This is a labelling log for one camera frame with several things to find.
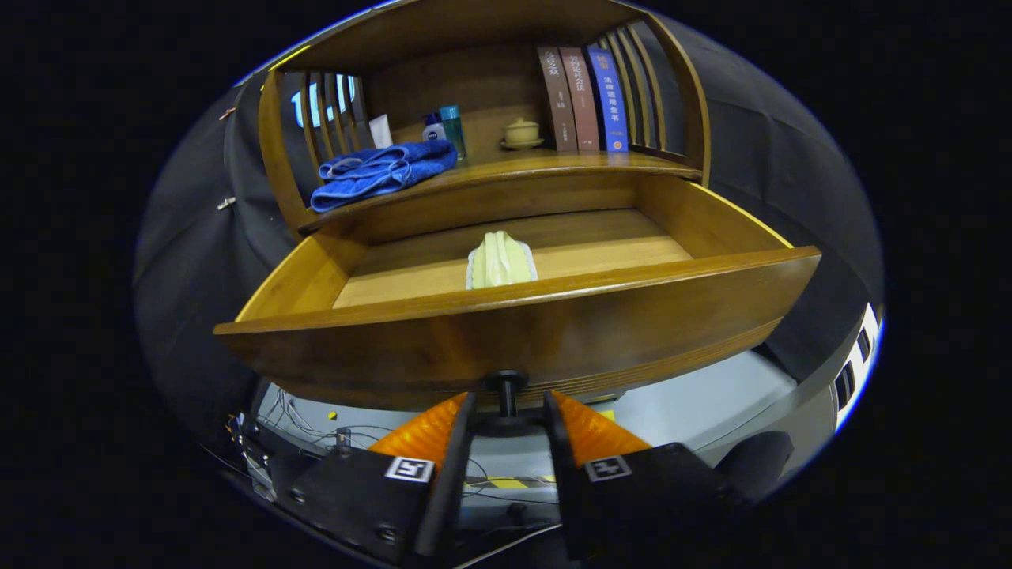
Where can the white slotted panel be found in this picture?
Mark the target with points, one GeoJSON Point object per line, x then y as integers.
{"type": "Point", "coordinates": [858, 371]}

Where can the wooden countertop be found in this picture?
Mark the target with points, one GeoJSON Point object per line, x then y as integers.
{"type": "Point", "coordinates": [538, 162]}

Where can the white tube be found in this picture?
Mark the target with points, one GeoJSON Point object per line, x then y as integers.
{"type": "Point", "coordinates": [380, 132]}

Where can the blue towel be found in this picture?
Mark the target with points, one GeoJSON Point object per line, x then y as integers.
{"type": "Point", "coordinates": [379, 174]}

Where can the reddish brown book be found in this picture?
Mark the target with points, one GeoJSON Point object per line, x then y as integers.
{"type": "Point", "coordinates": [581, 99]}

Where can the black backdrop cloth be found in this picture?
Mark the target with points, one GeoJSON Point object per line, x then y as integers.
{"type": "Point", "coordinates": [190, 276]}

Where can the blue book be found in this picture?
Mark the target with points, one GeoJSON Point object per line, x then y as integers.
{"type": "Point", "coordinates": [609, 99]}

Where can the white blue lotion bottle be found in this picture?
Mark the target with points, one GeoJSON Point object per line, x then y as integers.
{"type": "Point", "coordinates": [432, 130]}

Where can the dark brown book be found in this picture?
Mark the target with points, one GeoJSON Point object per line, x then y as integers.
{"type": "Point", "coordinates": [556, 99]}

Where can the beige lidded teacup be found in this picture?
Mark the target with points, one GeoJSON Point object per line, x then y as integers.
{"type": "Point", "coordinates": [522, 133]}

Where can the green scrub brush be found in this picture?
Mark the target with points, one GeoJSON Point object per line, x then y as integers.
{"type": "Point", "coordinates": [500, 261]}

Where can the teal bottle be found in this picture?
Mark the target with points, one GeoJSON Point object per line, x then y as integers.
{"type": "Point", "coordinates": [453, 130]}

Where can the wooden cabinet with slatted shelf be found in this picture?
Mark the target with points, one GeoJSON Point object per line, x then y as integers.
{"type": "Point", "coordinates": [474, 79]}

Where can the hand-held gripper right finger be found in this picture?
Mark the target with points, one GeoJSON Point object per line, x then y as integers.
{"type": "Point", "coordinates": [565, 490]}

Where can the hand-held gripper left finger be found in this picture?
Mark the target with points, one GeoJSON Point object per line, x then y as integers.
{"type": "Point", "coordinates": [443, 490]}

